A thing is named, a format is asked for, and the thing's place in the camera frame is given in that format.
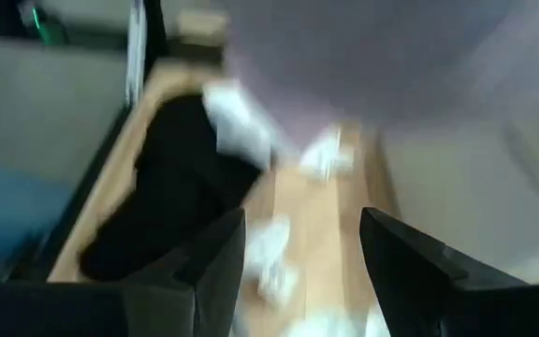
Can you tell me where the large black garment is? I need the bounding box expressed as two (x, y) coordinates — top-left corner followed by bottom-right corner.
(78, 93), (264, 283)

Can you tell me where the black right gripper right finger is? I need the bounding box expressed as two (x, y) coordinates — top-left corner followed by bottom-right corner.
(359, 207), (470, 337)

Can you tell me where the pale purple garment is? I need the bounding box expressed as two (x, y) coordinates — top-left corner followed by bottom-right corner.
(225, 0), (539, 152)

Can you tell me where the white sock with paper tag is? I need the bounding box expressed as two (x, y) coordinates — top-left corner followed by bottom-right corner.
(286, 306), (392, 337)

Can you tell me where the beige fabric storage bin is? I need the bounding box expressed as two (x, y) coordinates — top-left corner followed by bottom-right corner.
(375, 116), (539, 285)

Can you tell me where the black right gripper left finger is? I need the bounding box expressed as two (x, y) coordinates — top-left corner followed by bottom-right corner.
(126, 208), (247, 337)

